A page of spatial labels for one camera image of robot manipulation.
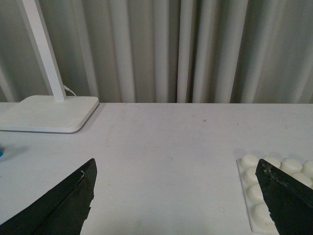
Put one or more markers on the grey pleated curtain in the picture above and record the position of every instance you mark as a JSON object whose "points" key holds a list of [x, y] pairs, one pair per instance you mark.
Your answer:
{"points": [[200, 51]]}

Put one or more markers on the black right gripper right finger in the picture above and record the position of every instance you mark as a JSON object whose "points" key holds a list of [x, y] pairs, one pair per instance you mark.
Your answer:
{"points": [[290, 202]]}

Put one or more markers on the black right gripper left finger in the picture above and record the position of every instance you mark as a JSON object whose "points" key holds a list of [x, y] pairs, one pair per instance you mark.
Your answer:
{"points": [[61, 211]]}

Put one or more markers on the white studded base plate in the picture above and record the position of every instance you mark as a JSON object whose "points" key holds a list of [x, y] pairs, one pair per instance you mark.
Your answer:
{"points": [[257, 210]]}

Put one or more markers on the white desk lamp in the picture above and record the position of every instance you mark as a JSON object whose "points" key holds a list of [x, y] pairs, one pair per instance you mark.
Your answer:
{"points": [[56, 113]]}

